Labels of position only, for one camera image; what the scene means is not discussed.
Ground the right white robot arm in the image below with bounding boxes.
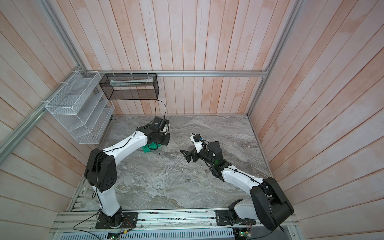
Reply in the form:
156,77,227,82
180,141,294,231

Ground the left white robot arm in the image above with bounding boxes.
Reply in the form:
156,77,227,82
84,117,170,218

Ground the green plastic bin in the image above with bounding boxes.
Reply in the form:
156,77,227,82
142,143,162,153

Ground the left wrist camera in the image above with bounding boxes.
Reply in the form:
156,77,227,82
152,116,170,133

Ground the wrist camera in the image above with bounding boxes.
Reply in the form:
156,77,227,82
152,116,170,133
190,134,207,153

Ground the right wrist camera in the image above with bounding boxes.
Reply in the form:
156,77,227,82
190,134,207,153

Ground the black wire mesh basket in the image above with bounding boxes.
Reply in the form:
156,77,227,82
100,73,160,101

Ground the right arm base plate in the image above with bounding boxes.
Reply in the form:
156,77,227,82
215,209,256,226

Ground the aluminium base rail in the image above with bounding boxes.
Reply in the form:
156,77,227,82
49,208,301,233

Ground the white wire mesh shelf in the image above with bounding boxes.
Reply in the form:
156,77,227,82
46,71,115,145

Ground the white slotted cable duct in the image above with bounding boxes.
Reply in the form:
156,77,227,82
58,228,235,240

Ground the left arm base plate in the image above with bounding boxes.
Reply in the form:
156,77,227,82
95,212,139,230

